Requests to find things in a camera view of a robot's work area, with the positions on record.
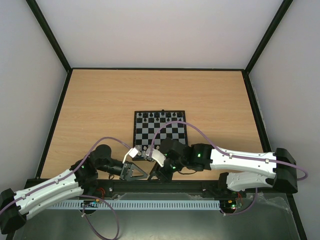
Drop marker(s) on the black white chessboard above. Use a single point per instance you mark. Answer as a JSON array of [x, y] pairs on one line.
[[143, 133]]

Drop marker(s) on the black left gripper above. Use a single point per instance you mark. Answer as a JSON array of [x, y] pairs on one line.
[[132, 166]]

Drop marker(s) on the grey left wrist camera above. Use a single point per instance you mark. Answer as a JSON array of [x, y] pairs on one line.
[[131, 153]]

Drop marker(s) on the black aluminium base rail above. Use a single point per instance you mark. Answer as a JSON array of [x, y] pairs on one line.
[[203, 188]]

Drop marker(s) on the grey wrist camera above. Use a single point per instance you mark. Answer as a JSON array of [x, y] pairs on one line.
[[155, 155], [131, 153]]

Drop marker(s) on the white cable duct strip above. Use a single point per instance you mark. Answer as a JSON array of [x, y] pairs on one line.
[[210, 205]]

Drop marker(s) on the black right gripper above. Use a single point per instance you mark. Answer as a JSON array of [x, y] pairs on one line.
[[165, 169]]

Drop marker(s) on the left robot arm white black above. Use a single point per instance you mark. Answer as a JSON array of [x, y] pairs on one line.
[[16, 207]]

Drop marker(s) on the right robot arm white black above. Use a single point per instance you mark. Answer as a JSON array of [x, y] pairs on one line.
[[242, 170]]

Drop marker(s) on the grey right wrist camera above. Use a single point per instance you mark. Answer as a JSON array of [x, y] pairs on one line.
[[155, 155]]

